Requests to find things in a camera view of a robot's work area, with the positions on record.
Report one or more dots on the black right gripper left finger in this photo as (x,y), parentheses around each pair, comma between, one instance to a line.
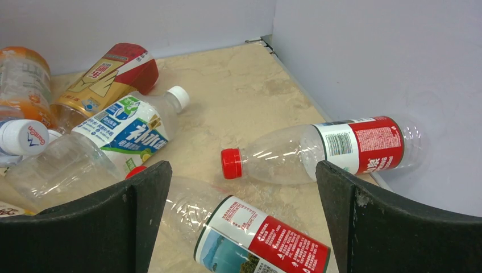
(111,230)

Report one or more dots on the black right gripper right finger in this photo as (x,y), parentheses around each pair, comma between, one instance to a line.
(375,230)

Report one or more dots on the blue green label white-cap bottle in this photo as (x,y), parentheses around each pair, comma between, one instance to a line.
(99,152)

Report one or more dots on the red landscape label bottle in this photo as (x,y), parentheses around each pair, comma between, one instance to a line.
(226,234)

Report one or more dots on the clear bottle white logo cap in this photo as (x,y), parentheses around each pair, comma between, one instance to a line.
(22,137)

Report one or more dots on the red gold label bottle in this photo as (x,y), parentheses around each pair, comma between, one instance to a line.
(123,69)

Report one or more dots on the orange label bottle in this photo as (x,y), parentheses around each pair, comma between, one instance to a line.
(26,84)

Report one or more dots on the red label bottle by wall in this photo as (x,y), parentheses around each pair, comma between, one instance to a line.
(361,146)

